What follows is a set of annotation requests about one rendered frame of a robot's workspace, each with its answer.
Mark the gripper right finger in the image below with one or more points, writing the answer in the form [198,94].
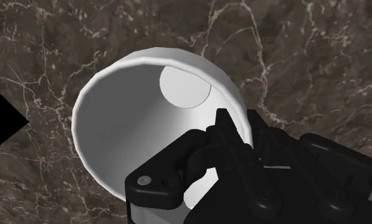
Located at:
[328,158]

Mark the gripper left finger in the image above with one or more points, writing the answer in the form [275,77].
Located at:
[170,158]

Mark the white cup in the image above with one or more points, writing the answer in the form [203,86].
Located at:
[123,124]

